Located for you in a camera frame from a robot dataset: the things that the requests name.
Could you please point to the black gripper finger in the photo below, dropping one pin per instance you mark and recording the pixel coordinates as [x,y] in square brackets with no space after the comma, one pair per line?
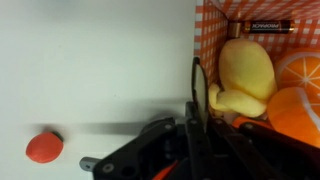
[197,108]

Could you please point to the orange checkered box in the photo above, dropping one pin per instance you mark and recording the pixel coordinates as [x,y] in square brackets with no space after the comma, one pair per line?
[214,16]

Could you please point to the yellow toy pear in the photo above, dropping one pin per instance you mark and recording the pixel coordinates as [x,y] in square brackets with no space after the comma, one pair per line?
[247,79]

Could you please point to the orange slice toy lower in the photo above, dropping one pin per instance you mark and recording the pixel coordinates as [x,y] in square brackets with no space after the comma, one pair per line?
[295,112]

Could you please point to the orange slice toy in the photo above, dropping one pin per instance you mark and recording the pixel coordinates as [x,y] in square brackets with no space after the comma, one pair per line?
[295,112]
[299,68]

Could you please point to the black AA battery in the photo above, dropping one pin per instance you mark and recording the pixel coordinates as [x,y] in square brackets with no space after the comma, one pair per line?
[235,29]

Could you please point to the orange slice toy upper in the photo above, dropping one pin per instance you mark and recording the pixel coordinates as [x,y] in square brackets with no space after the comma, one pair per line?
[299,68]

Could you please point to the red toy tomato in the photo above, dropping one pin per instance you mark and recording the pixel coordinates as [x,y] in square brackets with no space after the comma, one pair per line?
[44,148]

